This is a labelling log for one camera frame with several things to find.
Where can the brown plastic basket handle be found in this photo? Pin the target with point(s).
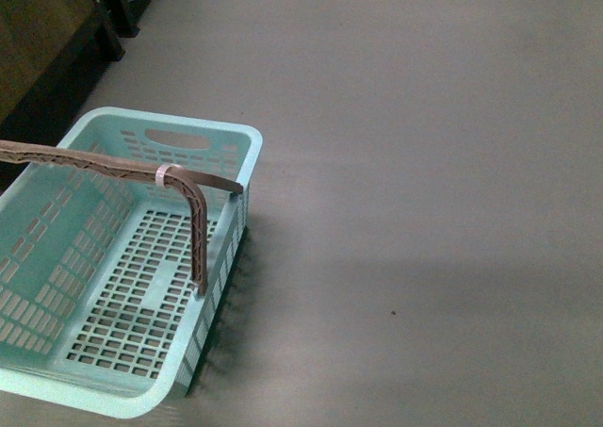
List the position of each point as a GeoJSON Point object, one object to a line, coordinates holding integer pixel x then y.
{"type": "Point", "coordinates": [188, 183]}

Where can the light teal plastic basket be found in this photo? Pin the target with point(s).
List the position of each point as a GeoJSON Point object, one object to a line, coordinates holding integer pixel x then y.
{"type": "Point", "coordinates": [98, 310]}

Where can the dark wooden furniture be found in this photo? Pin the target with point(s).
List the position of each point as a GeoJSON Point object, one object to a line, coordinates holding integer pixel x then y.
{"type": "Point", "coordinates": [52, 54]}

